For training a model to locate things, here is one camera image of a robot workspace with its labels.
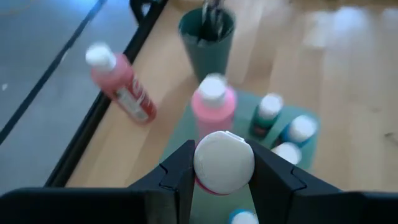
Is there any translucent teal plastic bin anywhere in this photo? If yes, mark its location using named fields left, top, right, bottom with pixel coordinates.
left=161, top=90, right=321, bottom=224

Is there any large red paint bottle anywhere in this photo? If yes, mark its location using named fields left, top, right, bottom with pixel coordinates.
left=85, top=42, right=157, bottom=124

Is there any large pink paint bottle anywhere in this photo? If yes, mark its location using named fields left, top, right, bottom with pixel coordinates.
left=190, top=73, right=238, bottom=144

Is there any small green paint bottle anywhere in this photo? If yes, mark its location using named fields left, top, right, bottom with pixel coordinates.
left=250, top=93, right=284, bottom=139

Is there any yellow paint bottle black label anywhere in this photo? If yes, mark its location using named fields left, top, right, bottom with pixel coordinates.
left=271, top=142, right=302, bottom=166

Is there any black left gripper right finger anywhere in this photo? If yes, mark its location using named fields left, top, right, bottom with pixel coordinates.
left=247, top=141, right=398, bottom=224

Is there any small magenta paint bottle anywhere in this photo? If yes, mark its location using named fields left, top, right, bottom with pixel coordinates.
left=193, top=130, right=256, bottom=196

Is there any small blue paint bottle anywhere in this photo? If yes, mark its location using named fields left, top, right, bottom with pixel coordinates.
left=228, top=208, right=259, bottom=224
left=278, top=114, right=318, bottom=149

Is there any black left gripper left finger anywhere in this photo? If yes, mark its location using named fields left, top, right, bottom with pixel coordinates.
left=0, top=139, right=196, bottom=224

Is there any dark green plastic cup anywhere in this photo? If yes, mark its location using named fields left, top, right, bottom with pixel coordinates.
left=178, top=6, right=236, bottom=83

